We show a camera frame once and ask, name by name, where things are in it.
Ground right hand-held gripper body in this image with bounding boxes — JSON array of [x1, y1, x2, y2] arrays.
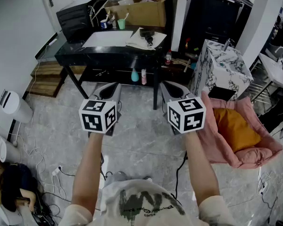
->
[[164, 97, 207, 136]]

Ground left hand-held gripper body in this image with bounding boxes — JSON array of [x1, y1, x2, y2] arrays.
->
[[78, 94, 122, 137]]

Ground white cloth drawstring bag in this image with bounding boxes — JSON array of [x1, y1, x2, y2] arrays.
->
[[125, 27, 168, 51]]

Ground black hair dryer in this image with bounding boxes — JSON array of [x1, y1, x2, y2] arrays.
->
[[139, 28, 156, 48]]

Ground person's left forearm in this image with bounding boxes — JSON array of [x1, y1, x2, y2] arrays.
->
[[70, 131, 105, 212]]

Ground person's right forearm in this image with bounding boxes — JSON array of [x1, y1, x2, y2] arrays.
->
[[184, 130, 221, 207]]

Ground teal bottle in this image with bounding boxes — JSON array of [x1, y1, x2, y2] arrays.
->
[[131, 67, 140, 83]]

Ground red label drink bottle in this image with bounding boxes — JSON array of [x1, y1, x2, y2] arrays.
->
[[165, 48, 173, 66]]

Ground black marble table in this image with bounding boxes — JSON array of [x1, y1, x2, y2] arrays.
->
[[54, 25, 168, 111]]

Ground orange cushion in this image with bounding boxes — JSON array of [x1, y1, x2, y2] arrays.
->
[[213, 107, 262, 153]]

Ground white marble sink cabinet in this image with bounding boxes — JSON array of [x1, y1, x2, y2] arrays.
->
[[190, 39, 254, 101]]

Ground pink padded pet bed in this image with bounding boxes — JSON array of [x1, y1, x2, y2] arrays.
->
[[197, 90, 283, 170]]

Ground wooden steps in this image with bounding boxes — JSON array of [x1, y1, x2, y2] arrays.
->
[[25, 60, 86, 98]]

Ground chrome sink faucet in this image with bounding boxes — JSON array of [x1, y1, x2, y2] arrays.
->
[[222, 38, 232, 52]]

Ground white power strip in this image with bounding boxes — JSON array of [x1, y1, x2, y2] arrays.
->
[[51, 165, 63, 177]]

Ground tall black cabinet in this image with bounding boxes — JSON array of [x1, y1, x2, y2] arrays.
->
[[178, 0, 243, 56]]

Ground white cylinder appliance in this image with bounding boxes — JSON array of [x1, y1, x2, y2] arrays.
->
[[0, 89, 34, 148]]

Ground open cardboard box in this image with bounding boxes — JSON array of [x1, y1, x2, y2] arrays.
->
[[104, 0, 186, 28]]

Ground white rounded appliance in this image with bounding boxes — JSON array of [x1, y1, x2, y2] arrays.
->
[[0, 130, 22, 164]]

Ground person's white printed shirt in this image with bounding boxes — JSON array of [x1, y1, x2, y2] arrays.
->
[[58, 178, 238, 226]]

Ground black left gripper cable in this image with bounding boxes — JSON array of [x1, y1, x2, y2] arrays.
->
[[100, 151, 114, 181]]

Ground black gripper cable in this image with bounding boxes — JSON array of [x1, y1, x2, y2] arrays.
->
[[175, 150, 188, 200], [100, 151, 114, 181]]

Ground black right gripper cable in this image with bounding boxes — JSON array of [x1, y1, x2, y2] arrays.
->
[[175, 150, 188, 200]]

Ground white metal frame table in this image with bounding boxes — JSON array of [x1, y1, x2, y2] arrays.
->
[[249, 52, 283, 104]]

